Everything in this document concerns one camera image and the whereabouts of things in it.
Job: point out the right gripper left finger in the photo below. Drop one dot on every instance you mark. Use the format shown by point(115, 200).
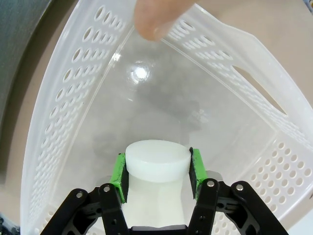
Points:
point(116, 171)

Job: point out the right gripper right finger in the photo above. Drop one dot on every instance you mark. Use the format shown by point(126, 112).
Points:
point(199, 171)

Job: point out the white plastic erlenmeyer flask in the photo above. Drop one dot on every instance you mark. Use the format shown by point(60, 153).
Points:
point(156, 159)

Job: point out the person's left hand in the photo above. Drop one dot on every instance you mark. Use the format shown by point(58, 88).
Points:
point(154, 17)

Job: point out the white perforated plastic basket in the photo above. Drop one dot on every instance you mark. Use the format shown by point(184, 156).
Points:
point(73, 147)

